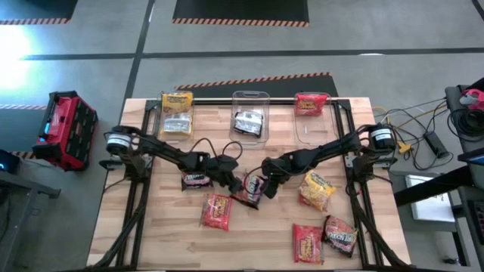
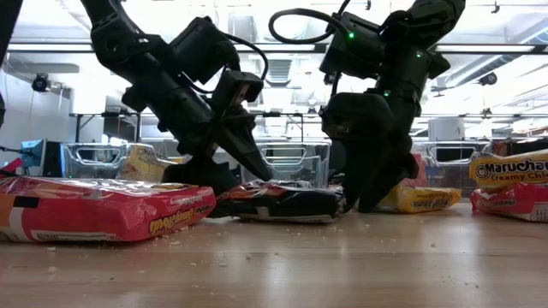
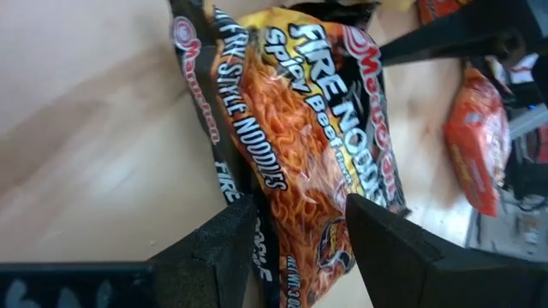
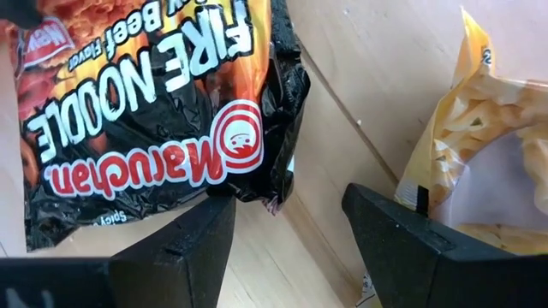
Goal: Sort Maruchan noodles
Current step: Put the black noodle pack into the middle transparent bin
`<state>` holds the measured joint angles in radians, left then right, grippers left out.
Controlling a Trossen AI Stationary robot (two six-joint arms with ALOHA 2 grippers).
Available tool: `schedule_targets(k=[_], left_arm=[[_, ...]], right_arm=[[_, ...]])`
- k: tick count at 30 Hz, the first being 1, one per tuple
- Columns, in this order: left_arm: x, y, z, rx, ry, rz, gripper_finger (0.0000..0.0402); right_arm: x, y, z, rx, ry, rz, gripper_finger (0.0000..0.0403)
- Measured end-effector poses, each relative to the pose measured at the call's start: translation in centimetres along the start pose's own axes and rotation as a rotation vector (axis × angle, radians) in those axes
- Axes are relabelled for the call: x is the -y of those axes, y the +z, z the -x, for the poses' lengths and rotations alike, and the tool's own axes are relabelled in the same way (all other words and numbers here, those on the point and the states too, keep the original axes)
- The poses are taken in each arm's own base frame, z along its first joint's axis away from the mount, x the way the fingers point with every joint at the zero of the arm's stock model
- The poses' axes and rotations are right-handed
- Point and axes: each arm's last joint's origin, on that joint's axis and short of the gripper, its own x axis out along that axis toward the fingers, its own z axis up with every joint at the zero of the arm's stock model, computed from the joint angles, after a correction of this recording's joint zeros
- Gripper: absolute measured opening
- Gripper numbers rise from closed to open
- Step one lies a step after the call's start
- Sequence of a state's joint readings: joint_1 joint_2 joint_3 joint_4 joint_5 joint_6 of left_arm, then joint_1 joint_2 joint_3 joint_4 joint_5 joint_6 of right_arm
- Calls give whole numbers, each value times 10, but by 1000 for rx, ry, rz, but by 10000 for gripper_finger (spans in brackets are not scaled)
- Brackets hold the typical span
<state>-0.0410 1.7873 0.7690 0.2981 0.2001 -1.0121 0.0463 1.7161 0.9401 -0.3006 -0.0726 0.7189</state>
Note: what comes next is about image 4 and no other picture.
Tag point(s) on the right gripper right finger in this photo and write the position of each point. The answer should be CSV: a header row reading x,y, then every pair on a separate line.
x,y
428,278

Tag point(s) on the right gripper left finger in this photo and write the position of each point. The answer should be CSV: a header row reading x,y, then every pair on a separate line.
x,y
184,269

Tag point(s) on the black Maruchan fire noodle packet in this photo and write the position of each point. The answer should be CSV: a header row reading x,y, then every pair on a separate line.
x,y
150,128

